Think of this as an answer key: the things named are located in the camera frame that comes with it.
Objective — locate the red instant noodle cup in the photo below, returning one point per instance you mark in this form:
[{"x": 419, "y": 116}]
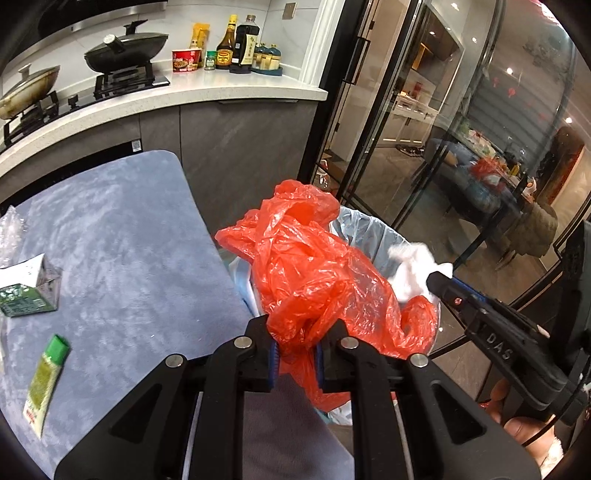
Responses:
[{"x": 187, "y": 60}]

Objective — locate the small open carton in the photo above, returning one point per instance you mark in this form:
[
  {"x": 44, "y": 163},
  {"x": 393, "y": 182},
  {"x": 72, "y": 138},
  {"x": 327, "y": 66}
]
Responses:
[{"x": 27, "y": 295}]

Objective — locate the brown sauce bottle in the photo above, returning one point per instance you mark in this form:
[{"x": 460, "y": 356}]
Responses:
[{"x": 225, "y": 53}]

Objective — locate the black wok with lid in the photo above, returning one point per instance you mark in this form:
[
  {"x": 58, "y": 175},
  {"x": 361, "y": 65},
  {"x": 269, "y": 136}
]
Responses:
[{"x": 124, "y": 53}]

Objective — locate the yellow packet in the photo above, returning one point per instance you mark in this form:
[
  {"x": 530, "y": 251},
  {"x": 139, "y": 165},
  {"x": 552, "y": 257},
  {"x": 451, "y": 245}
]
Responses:
[{"x": 200, "y": 37}]

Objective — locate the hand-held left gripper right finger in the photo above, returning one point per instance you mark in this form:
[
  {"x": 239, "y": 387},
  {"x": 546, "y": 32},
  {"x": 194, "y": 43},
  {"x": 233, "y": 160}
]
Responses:
[{"x": 318, "y": 369}]

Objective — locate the white tissue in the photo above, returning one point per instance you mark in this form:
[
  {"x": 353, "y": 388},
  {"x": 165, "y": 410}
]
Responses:
[{"x": 411, "y": 272}]

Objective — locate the glass sliding door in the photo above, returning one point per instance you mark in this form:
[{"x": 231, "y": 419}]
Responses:
[{"x": 415, "y": 115}]

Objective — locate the clear plastic bag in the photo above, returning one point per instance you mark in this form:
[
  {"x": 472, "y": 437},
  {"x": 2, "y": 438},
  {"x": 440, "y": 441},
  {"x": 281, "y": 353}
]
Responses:
[{"x": 11, "y": 235}]

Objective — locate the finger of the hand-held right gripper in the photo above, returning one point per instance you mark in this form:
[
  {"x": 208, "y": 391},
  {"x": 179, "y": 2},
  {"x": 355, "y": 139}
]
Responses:
[
  {"x": 445, "y": 290},
  {"x": 468, "y": 287}
]

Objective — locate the grey wall socket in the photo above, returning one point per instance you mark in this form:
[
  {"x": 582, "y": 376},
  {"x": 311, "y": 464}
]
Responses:
[{"x": 290, "y": 10}]

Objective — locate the dark kitchen cabinet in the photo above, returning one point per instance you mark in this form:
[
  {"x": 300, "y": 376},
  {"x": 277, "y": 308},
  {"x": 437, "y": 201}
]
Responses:
[{"x": 231, "y": 143}]

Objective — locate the silver wok with glass lid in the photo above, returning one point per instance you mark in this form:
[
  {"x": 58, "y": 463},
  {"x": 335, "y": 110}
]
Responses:
[{"x": 27, "y": 90}]

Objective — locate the blue tablecloth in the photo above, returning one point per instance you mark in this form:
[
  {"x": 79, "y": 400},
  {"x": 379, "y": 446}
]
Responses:
[{"x": 129, "y": 240}]

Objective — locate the trash bin with clear liner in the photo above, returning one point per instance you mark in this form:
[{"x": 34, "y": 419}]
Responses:
[{"x": 364, "y": 235}]

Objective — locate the green tube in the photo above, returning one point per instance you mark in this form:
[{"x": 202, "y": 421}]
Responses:
[{"x": 44, "y": 383}]

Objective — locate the black gas stove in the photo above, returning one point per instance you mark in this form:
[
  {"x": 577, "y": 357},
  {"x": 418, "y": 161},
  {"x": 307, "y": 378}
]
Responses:
[{"x": 120, "y": 85}]

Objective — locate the person's right hand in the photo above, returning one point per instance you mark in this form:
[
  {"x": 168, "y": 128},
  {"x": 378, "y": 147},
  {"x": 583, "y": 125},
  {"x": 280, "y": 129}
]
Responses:
[{"x": 526, "y": 429}]

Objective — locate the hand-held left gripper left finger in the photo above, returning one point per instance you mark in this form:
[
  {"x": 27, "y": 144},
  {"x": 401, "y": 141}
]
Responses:
[{"x": 275, "y": 369}]

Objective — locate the green spice jar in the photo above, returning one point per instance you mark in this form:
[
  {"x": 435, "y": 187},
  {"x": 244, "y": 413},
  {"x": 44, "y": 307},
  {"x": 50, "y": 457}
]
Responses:
[{"x": 210, "y": 61}]

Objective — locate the range hood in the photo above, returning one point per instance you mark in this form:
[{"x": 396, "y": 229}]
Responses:
[{"x": 92, "y": 14}]

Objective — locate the condiment bottle set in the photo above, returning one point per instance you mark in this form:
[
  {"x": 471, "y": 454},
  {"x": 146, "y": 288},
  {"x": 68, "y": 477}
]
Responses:
[{"x": 268, "y": 62}]

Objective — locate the dark soy sauce bottle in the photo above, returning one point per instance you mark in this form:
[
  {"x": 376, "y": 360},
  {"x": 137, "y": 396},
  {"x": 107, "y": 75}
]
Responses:
[{"x": 244, "y": 46}]

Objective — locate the large red plastic bag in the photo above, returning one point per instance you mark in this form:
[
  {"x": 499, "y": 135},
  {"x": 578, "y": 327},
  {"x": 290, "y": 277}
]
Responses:
[{"x": 314, "y": 267}]

